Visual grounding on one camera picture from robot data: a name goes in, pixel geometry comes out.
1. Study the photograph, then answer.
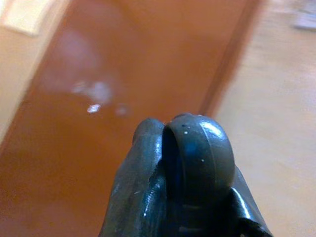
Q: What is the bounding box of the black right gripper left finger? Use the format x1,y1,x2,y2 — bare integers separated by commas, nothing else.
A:
98,118,169,237

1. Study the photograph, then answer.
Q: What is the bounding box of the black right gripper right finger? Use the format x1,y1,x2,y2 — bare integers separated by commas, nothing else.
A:
161,112,274,237

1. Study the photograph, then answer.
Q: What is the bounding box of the brown wooden door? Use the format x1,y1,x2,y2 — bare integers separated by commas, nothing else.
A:
0,0,263,237

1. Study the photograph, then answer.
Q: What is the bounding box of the white wall plate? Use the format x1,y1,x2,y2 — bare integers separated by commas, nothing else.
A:
0,0,53,38

